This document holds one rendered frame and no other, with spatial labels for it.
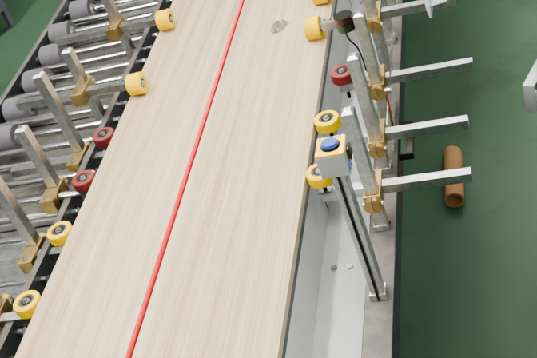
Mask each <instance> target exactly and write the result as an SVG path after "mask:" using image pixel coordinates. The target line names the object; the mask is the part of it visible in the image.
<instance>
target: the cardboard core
mask: <svg viewBox="0 0 537 358"><path fill-rule="evenodd" d="M443 163H444V170H450V169H461V168H463V160H462V151H461V149H460V148H459V147H457V146H454V145H451V146H448V147H447V148H445V149H444V151H443ZM464 201H465V200H464V186H463V183H460V184H454V185H444V202H445V204H446V205H448V206H450V207H452V208H456V207H460V206H461V205H462V204H463V203H464Z"/></svg>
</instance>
